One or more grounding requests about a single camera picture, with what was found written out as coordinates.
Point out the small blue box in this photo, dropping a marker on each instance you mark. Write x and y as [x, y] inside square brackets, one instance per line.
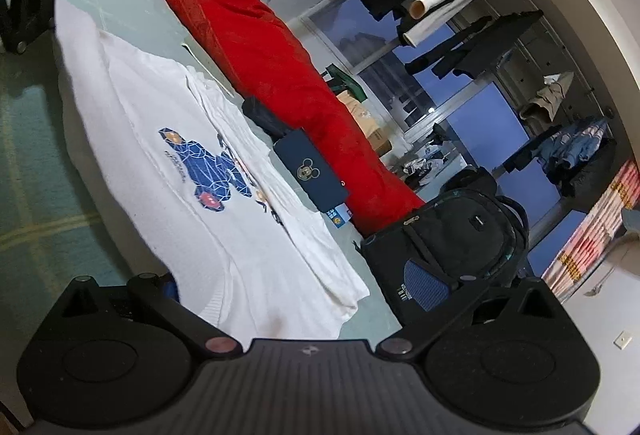
[339, 216]

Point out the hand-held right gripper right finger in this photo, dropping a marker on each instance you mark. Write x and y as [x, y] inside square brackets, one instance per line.
[425, 285]

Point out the balcony window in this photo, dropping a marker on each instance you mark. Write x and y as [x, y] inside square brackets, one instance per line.
[480, 120]

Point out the white printed sweatshirt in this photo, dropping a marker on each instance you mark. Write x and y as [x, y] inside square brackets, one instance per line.
[150, 95]

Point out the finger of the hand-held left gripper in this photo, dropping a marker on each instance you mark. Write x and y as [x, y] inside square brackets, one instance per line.
[25, 22]

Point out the white wall switch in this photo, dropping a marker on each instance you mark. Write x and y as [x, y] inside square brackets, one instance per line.
[623, 340]

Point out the pale green booklet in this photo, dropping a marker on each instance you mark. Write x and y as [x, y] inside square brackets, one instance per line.
[210, 66]

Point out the black backpack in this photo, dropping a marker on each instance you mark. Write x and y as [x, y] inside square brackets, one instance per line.
[450, 225]

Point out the cardboard boxes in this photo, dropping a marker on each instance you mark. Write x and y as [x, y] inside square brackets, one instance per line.
[367, 122]

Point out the hanging blue denim clothes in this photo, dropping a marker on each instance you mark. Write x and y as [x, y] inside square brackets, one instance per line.
[575, 150]

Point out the dark zip pouch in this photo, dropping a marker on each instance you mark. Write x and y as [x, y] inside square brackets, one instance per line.
[265, 115]

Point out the red quilt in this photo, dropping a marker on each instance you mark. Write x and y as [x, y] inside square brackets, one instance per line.
[260, 45]

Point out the navy pouch with mouse print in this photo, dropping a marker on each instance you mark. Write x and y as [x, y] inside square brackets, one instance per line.
[325, 195]

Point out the small laundry on rack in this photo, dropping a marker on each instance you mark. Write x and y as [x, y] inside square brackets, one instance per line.
[420, 170]

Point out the floral curtain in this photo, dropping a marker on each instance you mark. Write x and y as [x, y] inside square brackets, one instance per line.
[595, 225]

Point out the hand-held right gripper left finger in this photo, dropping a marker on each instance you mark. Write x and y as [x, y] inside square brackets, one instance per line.
[170, 291]

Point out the hanging beige jacket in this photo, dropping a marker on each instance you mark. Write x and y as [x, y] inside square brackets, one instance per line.
[547, 100]

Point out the hanging white garment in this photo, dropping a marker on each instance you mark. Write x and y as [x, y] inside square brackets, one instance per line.
[450, 0]

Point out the green stool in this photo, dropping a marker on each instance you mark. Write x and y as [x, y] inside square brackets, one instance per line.
[347, 82]

